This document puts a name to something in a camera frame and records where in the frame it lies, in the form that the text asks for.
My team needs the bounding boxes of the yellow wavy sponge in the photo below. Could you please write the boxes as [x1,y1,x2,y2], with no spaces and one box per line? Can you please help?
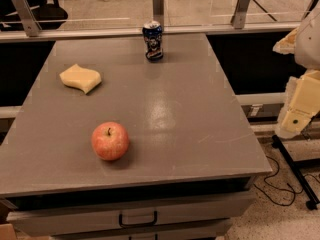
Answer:
[59,64,102,94]

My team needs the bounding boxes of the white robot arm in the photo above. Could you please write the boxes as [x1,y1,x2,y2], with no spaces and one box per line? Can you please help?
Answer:
[273,8,320,139]

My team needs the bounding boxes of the black stand leg with caster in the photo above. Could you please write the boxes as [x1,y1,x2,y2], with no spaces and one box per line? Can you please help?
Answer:
[272,135,320,210]

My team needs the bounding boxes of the blue soda can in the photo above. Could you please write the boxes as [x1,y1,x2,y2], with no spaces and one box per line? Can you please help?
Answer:
[142,20,163,61]

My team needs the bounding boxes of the red apple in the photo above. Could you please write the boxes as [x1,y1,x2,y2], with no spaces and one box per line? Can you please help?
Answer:
[91,122,129,161]

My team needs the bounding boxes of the black office chair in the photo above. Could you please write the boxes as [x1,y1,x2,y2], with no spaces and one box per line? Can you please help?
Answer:
[0,0,68,31]

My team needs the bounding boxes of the horizontal metal railing bar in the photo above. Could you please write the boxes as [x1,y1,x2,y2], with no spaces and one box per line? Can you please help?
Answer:
[0,22,300,43]

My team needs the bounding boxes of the black floor cable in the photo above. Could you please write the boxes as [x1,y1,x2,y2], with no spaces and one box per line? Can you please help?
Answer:
[253,155,320,208]

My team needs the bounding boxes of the right metal railing bracket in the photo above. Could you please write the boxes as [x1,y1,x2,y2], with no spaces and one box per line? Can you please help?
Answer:
[231,0,250,29]

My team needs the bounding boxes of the grey drawer with handle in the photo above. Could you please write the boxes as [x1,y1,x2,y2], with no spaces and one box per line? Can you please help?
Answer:
[8,190,254,236]

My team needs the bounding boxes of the black drawer handle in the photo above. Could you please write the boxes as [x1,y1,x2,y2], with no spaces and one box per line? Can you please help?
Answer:
[118,211,158,229]

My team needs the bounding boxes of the left metal railing bracket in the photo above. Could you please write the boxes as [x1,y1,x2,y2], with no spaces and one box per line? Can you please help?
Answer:
[11,0,41,37]

